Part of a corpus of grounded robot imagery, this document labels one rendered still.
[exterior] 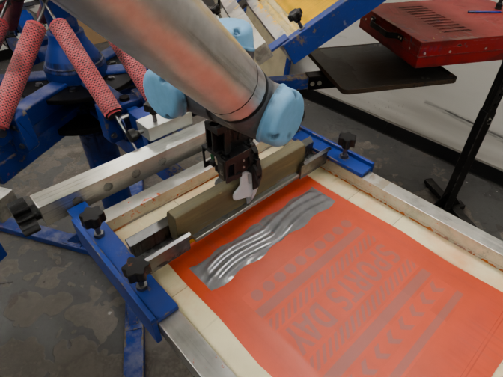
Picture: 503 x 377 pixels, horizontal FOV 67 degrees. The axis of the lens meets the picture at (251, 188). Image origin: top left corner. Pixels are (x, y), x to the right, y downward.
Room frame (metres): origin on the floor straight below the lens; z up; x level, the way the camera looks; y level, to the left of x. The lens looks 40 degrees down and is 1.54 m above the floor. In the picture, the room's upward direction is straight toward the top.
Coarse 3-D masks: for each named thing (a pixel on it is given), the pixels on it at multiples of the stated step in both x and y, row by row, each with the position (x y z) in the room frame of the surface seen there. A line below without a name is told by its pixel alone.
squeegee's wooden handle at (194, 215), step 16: (288, 144) 0.72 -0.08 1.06; (304, 144) 0.72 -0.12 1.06; (272, 160) 0.66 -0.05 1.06; (288, 160) 0.68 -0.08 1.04; (272, 176) 0.65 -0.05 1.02; (208, 192) 0.55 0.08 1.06; (224, 192) 0.56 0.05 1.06; (256, 192) 0.62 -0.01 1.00; (176, 208) 0.51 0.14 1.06; (192, 208) 0.51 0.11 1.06; (208, 208) 0.53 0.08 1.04; (224, 208) 0.56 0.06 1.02; (176, 224) 0.48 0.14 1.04; (192, 224) 0.50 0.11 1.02; (208, 224) 0.53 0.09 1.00
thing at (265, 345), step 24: (240, 216) 0.59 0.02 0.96; (216, 240) 0.52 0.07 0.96; (192, 264) 0.46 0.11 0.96; (264, 264) 0.46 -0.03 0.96; (192, 288) 0.41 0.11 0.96; (240, 288) 0.41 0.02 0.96; (216, 312) 0.36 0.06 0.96; (240, 312) 0.36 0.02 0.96; (240, 336) 0.32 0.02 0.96; (264, 336) 0.32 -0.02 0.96; (264, 360) 0.28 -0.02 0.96; (288, 360) 0.28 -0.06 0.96; (432, 360) 0.28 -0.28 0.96
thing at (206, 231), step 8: (288, 176) 0.69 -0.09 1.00; (296, 176) 0.69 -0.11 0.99; (280, 184) 0.66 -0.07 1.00; (264, 192) 0.63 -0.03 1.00; (272, 192) 0.63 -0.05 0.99; (256, 200) 0.60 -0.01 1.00; (240, 208) 0.58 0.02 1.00; (248, 208) 0.58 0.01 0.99; (224, 216) 0.55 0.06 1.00; (232, 216) 0.55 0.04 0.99; (216, 224) 0.53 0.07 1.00; (224, 224) 0.54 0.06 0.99; (200, 232) 0.51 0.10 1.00; (208, 232) 0.51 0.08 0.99
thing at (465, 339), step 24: (288, 192) 0.67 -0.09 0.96; (264, 216) 0.59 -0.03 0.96; (336, 216) 0.59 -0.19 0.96; (360, 216) 0.59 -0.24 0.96; (288, 240) 0.52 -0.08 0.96; (312, 240) 0.52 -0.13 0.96; (384, 240) 0.52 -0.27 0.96; (408, 240) 0.52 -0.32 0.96; (432, 264) 0.46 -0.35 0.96; (456, 288) 0.41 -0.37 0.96; (480, 288) 0.41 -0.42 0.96; (456, 312) 0.36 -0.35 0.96; (480, 312) 0.36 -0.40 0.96; (456, 336) 0.32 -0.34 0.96; (480, 336) 0.32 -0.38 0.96; (456, 360) 0.28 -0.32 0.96; (480, 360) 0.28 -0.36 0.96
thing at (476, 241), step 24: (264, 144) 0.85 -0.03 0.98; (192, 168) 0.72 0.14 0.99; (336, 168) 0.74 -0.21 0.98; (144, 192) 0.63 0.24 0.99; (168, 192) 0.64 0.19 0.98; (384, 192) 0.64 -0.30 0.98; (408, 192) 0.63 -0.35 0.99; (120, 216) 0.56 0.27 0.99; (408, 216) 0.59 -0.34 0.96; (432, 216) 0.56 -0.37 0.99; (456, 240) 0.51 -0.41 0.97; (480, 240) 0.49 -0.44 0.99; (168, 336) 0.30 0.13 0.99; (192, 336) 0.30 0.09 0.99; (192, 360) 0.26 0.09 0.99; (216, 360) 0.26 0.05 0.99
